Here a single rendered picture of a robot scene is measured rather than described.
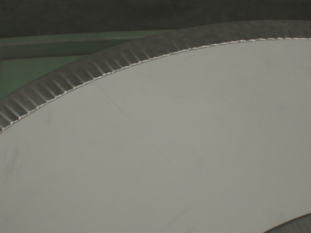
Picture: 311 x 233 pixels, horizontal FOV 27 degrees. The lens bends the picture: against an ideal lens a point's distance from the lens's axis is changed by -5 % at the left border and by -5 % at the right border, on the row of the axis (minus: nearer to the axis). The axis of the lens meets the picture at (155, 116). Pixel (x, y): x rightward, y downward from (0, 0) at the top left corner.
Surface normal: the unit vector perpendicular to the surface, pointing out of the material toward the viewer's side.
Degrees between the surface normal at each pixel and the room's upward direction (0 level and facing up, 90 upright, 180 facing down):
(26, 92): 91
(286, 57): 90
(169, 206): 90
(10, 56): 0
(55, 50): 0
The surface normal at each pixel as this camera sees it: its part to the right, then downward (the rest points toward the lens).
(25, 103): 0.03, -0.71
